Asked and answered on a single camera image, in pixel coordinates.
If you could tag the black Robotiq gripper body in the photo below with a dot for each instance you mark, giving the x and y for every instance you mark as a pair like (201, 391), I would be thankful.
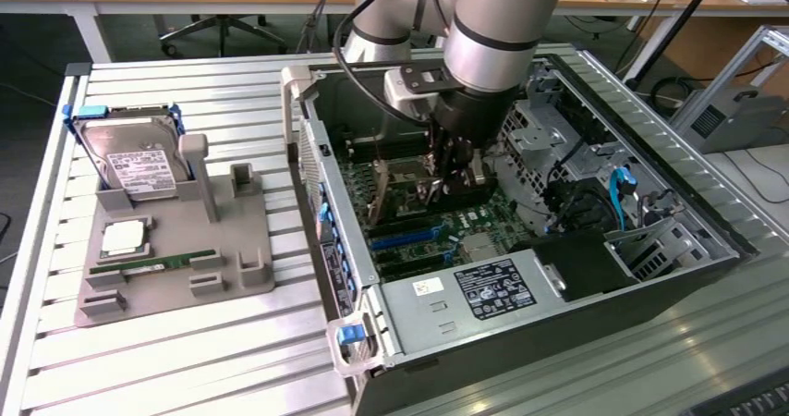
(474, 115)

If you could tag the Nvidia Quadro graphics card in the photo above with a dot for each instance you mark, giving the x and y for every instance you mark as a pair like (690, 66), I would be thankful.
(383, 194)

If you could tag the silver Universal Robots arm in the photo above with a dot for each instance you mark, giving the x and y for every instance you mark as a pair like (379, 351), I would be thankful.
(493, 28)

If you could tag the CPU socket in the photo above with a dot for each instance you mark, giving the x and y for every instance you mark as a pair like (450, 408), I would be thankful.
(406, 171)

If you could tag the perforated metal disk bay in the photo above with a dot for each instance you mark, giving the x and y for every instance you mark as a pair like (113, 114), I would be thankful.
(545, 138)

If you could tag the green motherboard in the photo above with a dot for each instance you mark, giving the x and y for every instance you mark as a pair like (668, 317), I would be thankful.
(493, 222)

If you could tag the thin metal locking lever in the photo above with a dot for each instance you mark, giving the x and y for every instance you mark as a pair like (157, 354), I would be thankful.
(379, 145)

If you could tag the long black expansion slot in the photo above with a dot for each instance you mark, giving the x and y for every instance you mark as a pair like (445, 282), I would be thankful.
(413, 272)
(409, 260)
(406, 229)

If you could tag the silver chipset heat sink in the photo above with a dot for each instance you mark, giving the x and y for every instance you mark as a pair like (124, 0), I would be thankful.
(481, 246)

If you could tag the blue expansion slot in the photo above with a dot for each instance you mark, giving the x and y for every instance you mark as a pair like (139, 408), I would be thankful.
(404, 239)

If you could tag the black plastic shroud box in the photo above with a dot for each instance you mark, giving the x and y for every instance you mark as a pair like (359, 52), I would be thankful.
(580, 263)

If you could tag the grey power supply unit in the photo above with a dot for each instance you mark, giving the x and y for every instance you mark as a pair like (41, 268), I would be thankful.
(432, 309)

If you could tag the slanted metal disk bay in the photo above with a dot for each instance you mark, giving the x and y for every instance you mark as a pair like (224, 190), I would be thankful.
(660, 249)

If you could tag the black stand pole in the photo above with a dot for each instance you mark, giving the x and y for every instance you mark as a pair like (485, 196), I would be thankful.
(672, 28)

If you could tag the blue case latch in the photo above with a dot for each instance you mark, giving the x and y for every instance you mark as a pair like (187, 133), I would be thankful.
(349, 335)

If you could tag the open black PC case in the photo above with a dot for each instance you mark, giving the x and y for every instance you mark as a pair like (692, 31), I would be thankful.
(554, 342)

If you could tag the grey tower computer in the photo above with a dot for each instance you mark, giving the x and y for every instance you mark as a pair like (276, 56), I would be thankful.
(728, 115)

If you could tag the black office chair base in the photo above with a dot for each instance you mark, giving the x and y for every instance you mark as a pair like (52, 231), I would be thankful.
(221, 28)

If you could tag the grey plastic parts rack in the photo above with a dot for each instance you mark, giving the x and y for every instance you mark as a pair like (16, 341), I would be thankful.
(172, 286)

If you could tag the green RAM stick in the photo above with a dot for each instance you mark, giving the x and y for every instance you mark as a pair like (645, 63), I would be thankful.
(157, 264)

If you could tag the hard disk in blue carrier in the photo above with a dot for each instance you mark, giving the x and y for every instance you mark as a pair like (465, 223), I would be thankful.
(123, 138)

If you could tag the silver CPU chip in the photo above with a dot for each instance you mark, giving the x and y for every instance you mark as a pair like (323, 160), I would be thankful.
(123, 240)

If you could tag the black keyboard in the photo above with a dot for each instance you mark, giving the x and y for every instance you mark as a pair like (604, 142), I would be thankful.
(752, 402)

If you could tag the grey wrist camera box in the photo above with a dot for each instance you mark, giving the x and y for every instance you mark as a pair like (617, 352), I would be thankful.
(404, 92)

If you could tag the aluminium profile frame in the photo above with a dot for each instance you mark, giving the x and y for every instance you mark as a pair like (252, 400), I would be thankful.
(745, 51)

